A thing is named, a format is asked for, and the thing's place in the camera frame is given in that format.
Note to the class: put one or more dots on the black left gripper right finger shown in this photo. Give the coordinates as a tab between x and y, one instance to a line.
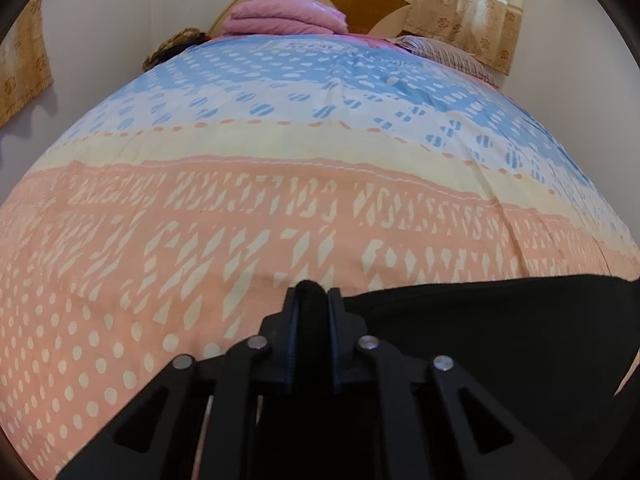
409	418

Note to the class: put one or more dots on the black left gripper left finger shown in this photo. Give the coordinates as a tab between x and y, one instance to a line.
157	434

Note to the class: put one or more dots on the black pants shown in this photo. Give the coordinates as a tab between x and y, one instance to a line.
557	353

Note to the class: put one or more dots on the patterned pink blue bedspread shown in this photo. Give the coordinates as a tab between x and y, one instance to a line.
172	216

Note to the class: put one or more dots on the beige left window curtain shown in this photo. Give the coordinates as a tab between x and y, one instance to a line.
24	68

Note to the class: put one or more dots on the striped pillow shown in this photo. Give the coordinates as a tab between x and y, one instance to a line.
447	55

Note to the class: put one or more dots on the brown woven basket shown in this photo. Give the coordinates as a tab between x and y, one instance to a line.
188	37

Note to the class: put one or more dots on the folded pink blanket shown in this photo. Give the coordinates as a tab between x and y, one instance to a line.
284	17

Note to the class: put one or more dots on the beige floral curtain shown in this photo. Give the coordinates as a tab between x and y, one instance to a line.
487	29

